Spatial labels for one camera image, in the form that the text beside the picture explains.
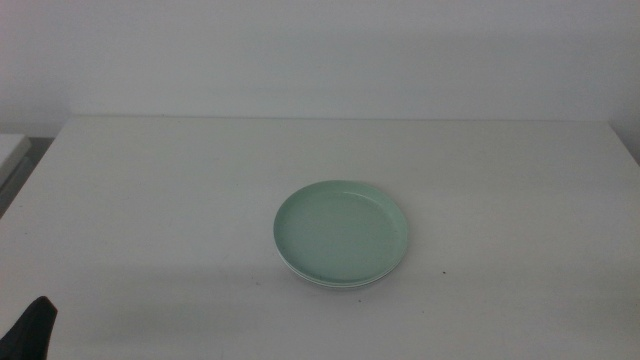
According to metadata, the white shallow bowl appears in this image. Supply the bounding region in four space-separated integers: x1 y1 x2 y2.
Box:
276 247 407 291

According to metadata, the pale green shallow bowl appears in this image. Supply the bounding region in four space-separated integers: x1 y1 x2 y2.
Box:
272 179 410 284

